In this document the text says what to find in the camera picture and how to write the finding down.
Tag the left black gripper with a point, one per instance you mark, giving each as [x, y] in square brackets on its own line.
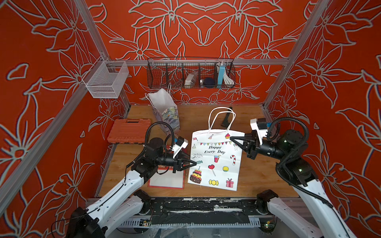
[178, 166]

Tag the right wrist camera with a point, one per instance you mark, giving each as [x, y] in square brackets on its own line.
[260, 126]

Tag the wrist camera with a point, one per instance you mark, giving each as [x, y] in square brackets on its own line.
[260, 126]
[180, 143]

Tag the white slotted cable duct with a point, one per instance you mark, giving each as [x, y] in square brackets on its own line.
[145, 224]

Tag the colourful patterned paper bag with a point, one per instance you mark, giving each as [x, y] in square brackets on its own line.
[164, 108]

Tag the red RICH paper bag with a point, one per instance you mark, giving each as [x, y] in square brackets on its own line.
[167, 177]

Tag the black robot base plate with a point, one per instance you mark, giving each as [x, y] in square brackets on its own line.
[166, 210]

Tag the light blue box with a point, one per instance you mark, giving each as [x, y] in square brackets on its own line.
[221, 72]

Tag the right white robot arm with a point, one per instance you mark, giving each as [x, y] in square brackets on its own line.
[286, 139]

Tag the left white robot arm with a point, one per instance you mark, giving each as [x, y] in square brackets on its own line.
[126, 199]

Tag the orange plastic tool case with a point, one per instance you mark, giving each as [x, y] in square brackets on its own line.
[129, 131]

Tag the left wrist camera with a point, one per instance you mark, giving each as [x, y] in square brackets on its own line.
[180, 143]

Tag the dark green wrench tool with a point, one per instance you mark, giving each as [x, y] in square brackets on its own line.
[225, 123]

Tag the dark blue round object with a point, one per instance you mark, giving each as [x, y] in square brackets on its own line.
[209, 82]

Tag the white wire mesh basket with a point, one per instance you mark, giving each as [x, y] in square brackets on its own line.
[106, 79]

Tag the silver packet in basket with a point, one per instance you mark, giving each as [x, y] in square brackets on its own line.
[191, 80]

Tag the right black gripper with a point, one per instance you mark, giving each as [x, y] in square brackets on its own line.
[251, 144]

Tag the white happy day paper bag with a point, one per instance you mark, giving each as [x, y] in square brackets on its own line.
[217, 157]

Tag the black wire wall basket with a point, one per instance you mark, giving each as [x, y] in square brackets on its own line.
[162, 71]

